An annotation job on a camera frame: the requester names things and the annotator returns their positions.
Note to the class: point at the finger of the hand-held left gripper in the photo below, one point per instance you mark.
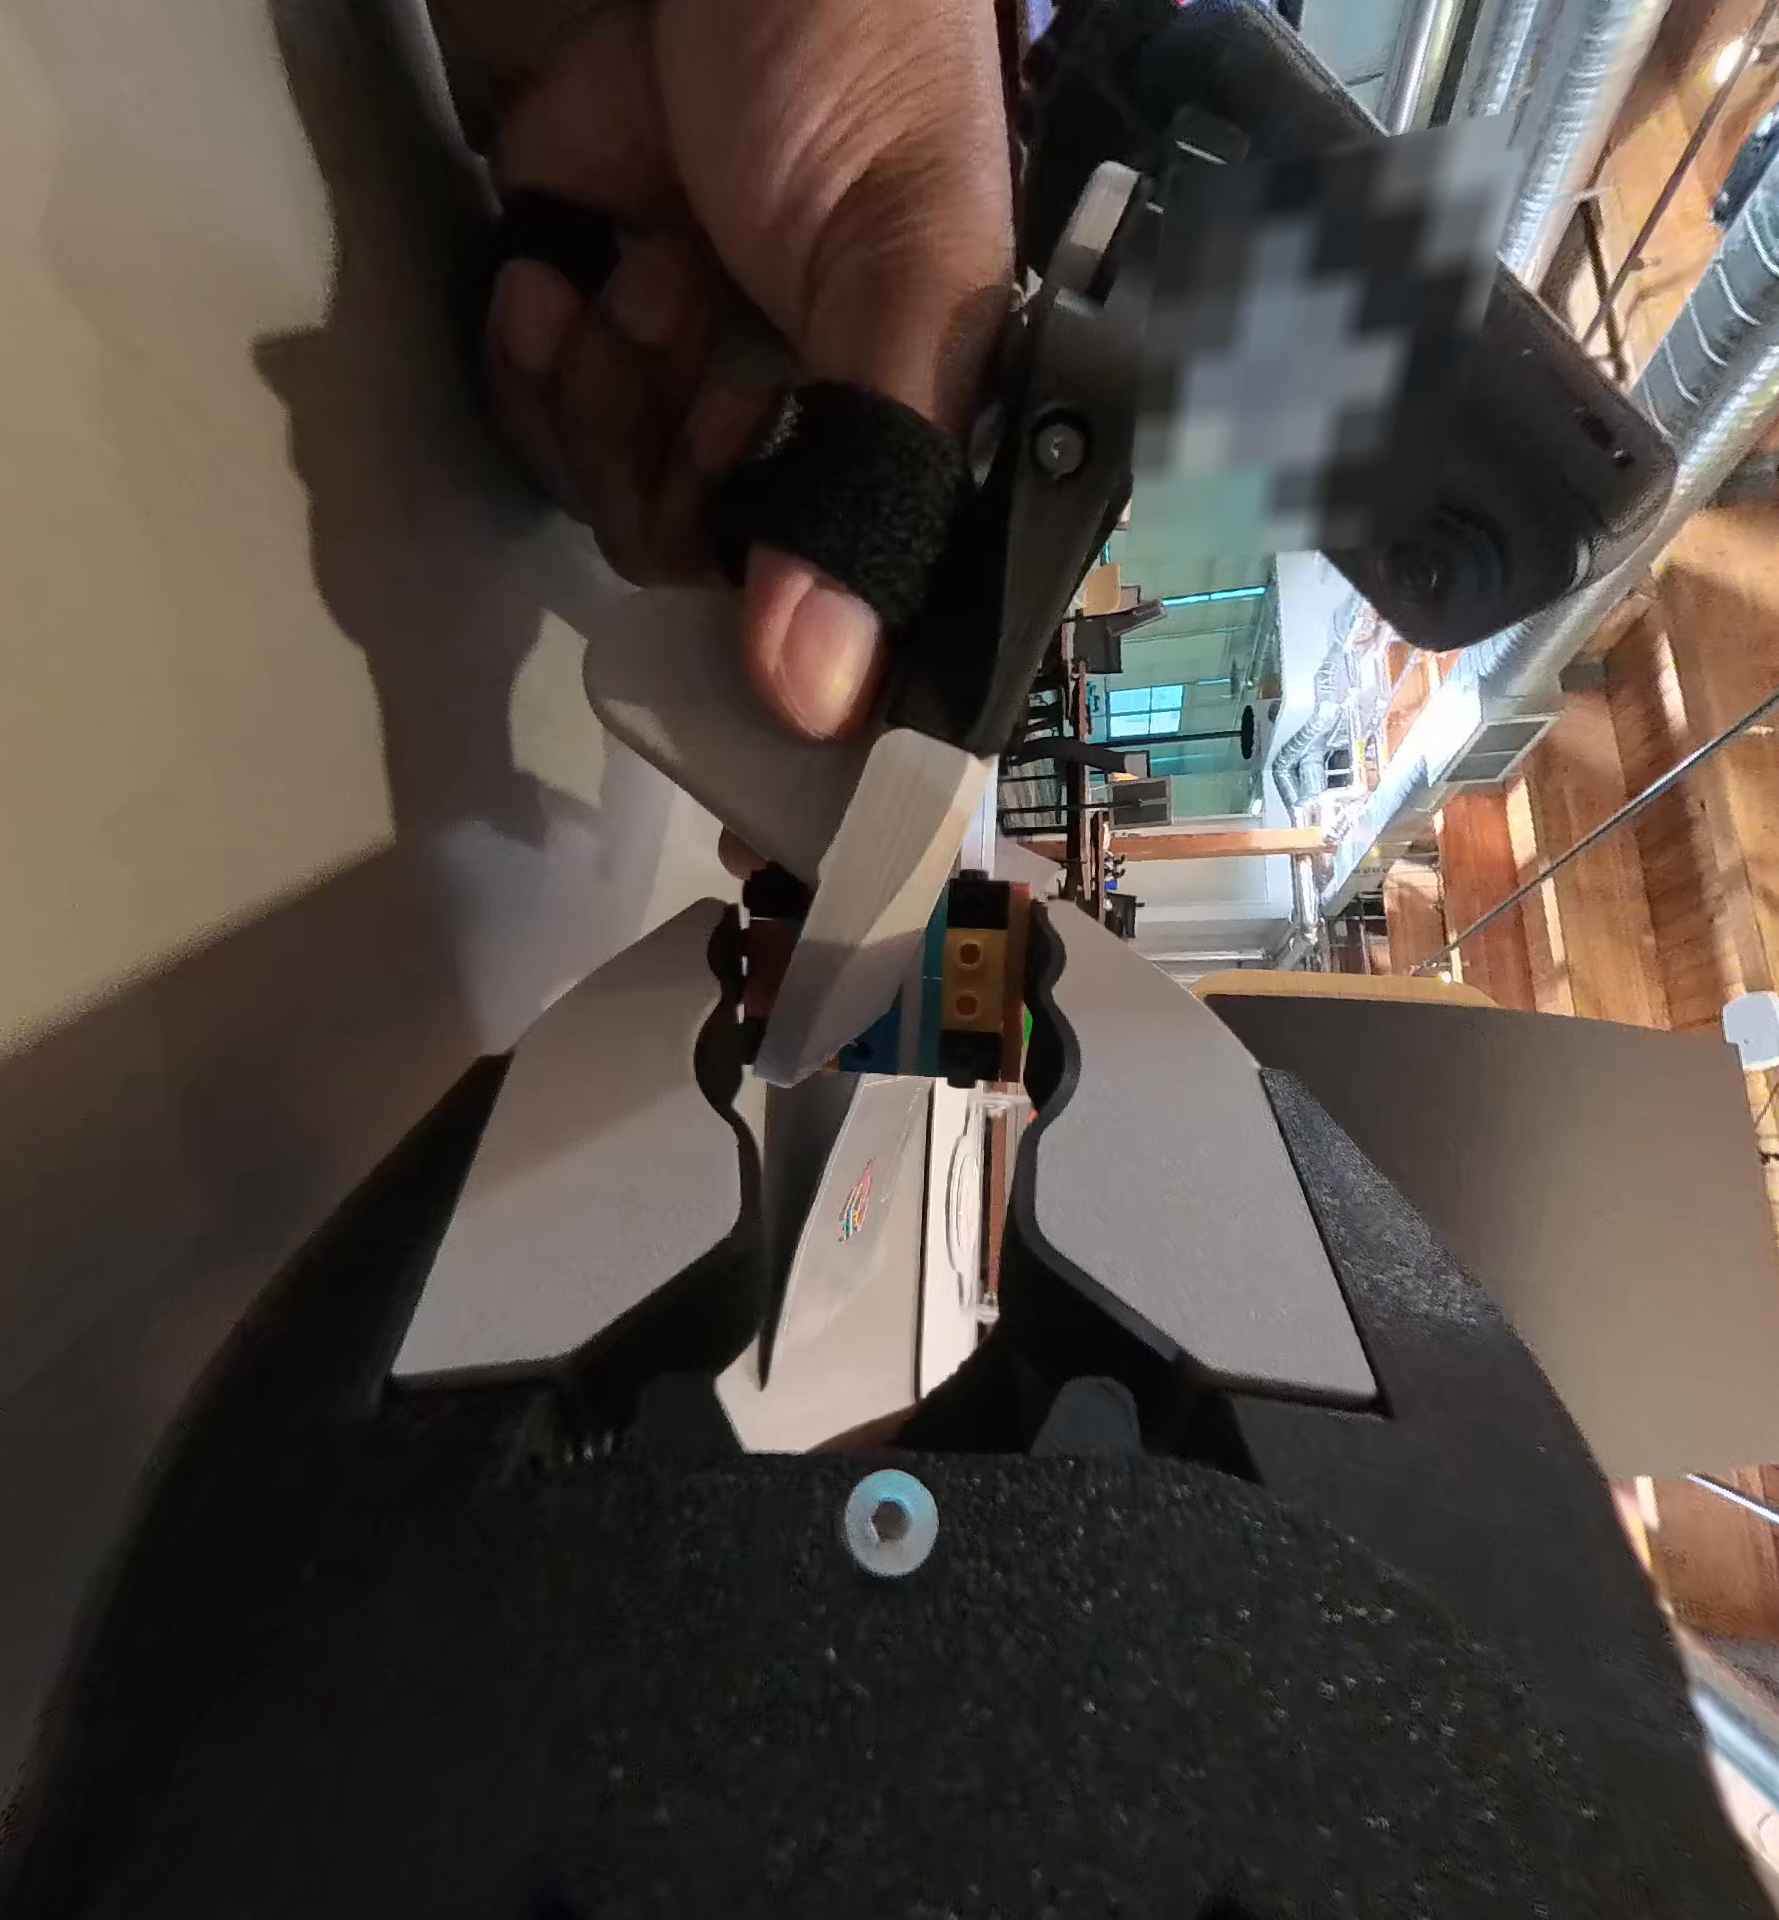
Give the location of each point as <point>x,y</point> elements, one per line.
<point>889,886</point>

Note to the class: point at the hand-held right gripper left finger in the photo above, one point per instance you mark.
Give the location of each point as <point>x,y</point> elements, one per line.
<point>589,1199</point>

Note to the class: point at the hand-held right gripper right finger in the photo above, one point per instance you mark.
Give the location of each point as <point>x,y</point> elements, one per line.
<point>1188,1215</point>

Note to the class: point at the brown teal toy brick model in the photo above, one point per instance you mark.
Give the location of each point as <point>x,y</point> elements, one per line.
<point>971,976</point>

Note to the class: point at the grey instruction booklet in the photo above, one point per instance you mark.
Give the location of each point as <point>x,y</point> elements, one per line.
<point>845,1290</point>

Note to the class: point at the white desk stand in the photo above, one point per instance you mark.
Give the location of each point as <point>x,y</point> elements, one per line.
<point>957,1199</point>

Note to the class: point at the grey desk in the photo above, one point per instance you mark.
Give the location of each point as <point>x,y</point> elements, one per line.
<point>77,449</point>

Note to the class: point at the person's left hand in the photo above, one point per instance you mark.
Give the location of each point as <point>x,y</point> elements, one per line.
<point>829,195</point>

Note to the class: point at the black floor lamp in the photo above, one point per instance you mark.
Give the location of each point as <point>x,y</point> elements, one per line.
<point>1130,738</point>

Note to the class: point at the ceiling air vent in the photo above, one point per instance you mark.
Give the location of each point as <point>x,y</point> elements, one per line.
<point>1497,750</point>

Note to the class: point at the white ceiling sensor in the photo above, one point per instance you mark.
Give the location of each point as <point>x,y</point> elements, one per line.
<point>1757,1030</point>

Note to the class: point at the silver air duct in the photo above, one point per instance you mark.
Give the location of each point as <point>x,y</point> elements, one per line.
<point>1564,90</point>
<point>1727,361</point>

